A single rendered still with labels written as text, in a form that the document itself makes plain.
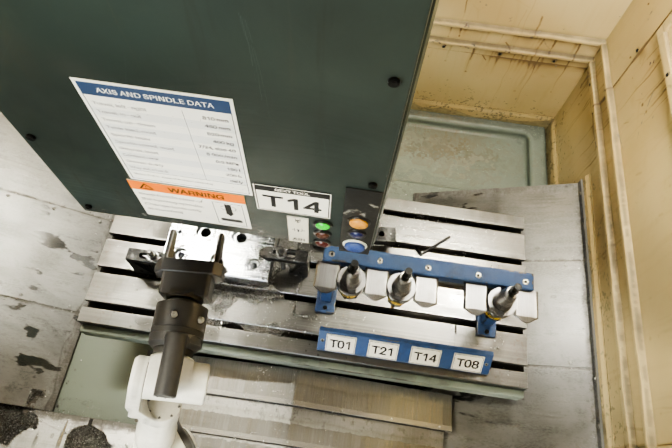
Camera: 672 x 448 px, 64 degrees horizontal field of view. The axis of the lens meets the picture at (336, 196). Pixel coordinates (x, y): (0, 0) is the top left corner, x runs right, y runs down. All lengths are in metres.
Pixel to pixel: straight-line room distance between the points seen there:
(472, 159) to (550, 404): 0.94
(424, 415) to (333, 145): 1.20
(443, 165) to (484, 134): 0.23
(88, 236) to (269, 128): 1.48
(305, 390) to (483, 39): 1.23
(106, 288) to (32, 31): 1.15
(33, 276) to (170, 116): 1.41
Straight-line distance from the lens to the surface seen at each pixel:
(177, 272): 0.99
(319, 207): 0.70
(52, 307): 1.94
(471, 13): 1.83
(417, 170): 2.09
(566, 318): 1.74
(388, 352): 1.47
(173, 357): 0.91
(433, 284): 1.23
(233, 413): 1.64
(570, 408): 1.69
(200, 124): 0.59
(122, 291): 1.62
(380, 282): 1.21
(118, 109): 0.61
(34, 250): 1.98
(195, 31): 0.48
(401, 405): 1.65
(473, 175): 2.13
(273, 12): 0.44
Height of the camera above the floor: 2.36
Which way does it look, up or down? 63 degrees down
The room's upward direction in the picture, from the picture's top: 5 degrees clockwise
